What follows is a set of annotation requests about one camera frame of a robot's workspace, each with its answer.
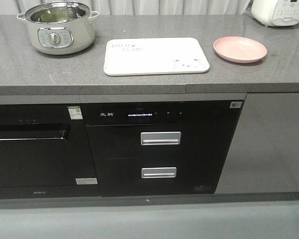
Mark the cream bear serving tray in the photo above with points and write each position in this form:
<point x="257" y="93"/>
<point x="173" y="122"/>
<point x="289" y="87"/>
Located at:
<point x="154" y="56"/>

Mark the pink round plate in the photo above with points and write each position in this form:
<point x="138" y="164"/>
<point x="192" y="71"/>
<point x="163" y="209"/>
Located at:
<point x="239" y="49"/>

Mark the black disinfection cabinet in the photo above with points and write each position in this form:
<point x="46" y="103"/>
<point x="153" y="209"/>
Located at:
<point x="114" y="132"/>

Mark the grey cabinet door right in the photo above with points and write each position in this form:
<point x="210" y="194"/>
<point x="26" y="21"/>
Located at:
<point x="264" y="153"/>

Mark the pale green electric pot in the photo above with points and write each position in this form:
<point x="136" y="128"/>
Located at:
<point x="60" y="27"/>

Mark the white rice cooker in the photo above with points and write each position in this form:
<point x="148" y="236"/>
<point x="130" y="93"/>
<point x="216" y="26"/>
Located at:
<point x="276" y="12"/>

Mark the grey pleated curtain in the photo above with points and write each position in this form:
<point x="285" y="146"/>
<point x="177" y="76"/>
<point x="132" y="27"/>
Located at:
<point x="141" y="7"/>

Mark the upper silver drawer handle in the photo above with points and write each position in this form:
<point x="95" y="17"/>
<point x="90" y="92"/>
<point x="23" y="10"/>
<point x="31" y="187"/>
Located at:
<point x="161" y="138"/>

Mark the silver drawer handle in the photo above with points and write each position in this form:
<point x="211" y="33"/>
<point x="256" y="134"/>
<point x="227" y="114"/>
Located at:
<point x="161" y="138"/>
<point x="158" y="172"/>

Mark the lower silver drawer handle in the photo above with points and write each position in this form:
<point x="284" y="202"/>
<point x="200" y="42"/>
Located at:
<point x="158" y="172"/>

